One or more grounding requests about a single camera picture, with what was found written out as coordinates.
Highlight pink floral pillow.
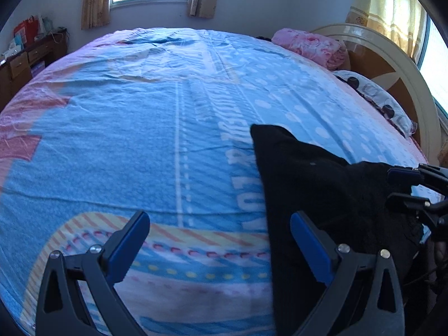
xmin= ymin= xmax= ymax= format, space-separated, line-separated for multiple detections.
xmin=272 ymin=28 xmax=349 ymax=71

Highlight long yellow curtain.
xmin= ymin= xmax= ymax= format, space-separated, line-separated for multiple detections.
xmin=346 ymin=0 xmax=428 ymax=68

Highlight wooden bed headboard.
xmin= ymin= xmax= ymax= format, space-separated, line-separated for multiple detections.
xmin=310 ymin=23 xmax=442 ymax=167

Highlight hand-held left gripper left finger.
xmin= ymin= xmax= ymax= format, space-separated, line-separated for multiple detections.
xmin=35 ymin=211 xmax=151 ymax=336

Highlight window behind headboard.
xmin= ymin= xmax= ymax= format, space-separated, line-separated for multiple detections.
xmin=418 ymin=16 xmax=448 ymax=116

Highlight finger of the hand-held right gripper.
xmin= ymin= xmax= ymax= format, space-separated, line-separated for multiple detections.
xmin=385 ymin=192 xmax=448 ymax=230
xmin=387 ymin=164 xmax=448 ymax=191

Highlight wooden desk with drawers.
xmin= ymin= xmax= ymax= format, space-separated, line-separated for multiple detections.
xmin=0 ymin=30 xmax=68 ymax=113

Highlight white pillow with black print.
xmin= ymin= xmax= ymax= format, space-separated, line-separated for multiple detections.
xmin=332 ymin=70 xmax=419 ymax=138

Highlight blue printed bed sheet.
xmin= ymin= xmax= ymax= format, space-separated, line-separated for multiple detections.
xmin=0 ymin=26 xmax=429 ymax=336

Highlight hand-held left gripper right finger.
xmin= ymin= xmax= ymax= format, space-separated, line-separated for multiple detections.
xmin=290 ymin=211 xmax=407 ymax=336

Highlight dark cloth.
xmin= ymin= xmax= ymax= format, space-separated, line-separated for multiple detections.
xmin=402 ymin=238 xmax=448 ymax=336

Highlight black pants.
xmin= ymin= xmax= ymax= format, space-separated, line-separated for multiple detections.
xmin=250 ymin=123 xmax=426 ymax=336

